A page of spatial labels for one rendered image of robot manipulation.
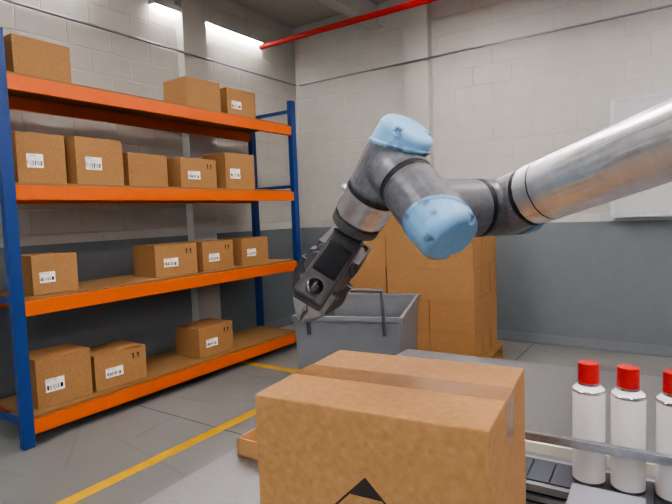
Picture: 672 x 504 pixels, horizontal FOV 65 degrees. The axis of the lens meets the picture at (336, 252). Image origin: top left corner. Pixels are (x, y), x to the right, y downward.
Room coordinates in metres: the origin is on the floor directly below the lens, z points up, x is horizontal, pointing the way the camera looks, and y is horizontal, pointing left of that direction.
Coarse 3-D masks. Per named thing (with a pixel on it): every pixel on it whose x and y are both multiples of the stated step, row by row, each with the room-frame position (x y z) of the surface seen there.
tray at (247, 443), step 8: (248, 432) 1.14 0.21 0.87; (256, 432) 1.16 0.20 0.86; (240, 440) 1.11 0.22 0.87; (248, 440) 1.10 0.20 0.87; (256, 440) 1.16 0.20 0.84; (240, 448) 1.11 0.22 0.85; (248, 448) 1.10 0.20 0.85; (256, 448) 1.09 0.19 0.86; (248, 456) 1.10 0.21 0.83; (256, 456) 1.09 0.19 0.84
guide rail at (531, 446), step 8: (528, 440) 0.95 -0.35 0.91; (528, 448) 0.95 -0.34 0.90; (536, 448) 0.94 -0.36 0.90; (544, 448) 0.93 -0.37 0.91; (552, 448) 0.92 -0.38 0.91; (560, 448) 0.92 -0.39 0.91; (568, 448) 0.91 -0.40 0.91; (560, 456) 0.92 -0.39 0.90; (568, 456) 0.91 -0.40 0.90; (608, 456) 0.88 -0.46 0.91; (608, 464) 0.88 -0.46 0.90; (648, 464) 0.84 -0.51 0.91; (648, 472) 0.84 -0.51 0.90
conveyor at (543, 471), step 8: (528, 464) 0.93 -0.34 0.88; (536, 464) 0.93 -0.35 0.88; (544, 464) 0.92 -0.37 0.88; (552, 464) 0.92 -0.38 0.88; (560, 464) 0.92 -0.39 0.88; (528, 472) 0.90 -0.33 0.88; (536, 472) 0.90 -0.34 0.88; (544, 472) 0.90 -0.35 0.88; (552, 472) 0.89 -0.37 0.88; (560, 472) 0.89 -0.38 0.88; (568, 472) 0.89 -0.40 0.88; (536, 480) 0.87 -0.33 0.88; (544, 480) 0.87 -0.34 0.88; (552, 480) 0.87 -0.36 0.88; (560, 480) 0.87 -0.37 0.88; (568, 480) 0.87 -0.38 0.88; (608, 480) 0.86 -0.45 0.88; (568, 488) 0.84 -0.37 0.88; (600, 488) 0.85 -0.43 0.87; (608, 488) 0.84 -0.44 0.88; (648, 488) 0.83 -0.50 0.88; (640, 496) 0.81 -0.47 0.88; (648, 496) 0.81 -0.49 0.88
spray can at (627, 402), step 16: (624, 368) 0.82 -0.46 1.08; (624, 384) 0.82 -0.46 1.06; (624, 400) 0.81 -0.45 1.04; (640, 400) 0.81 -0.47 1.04; (624, 416) 0.81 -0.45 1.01; (640, 416) 0.81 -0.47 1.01; (624, 432) 0.81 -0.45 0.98; (640, 432) 0.81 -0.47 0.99; (640, 448) 0.81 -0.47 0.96; (624, 464) 0.81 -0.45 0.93; (640, 464) 0.81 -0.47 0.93; (624, 480) 0.81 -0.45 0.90; (640, 480) 0.81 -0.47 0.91
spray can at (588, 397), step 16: (592, 368) 0.85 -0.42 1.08; (576, 384) 0.87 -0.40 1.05; (592, 384) 0.85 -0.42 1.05; (576, 400) 0.86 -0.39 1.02; (592, 400) 0.84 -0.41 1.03; (576, 416) 0.86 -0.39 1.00; (592, 416) 0.84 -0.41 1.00; (576, 432) 0.86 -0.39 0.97; (592, 432) 0.84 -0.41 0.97; (576, 464) 0.86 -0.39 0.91; (592, 464) 0.84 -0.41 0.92; (576, 480) 0.86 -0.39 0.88; (592, 480) 0.84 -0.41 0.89
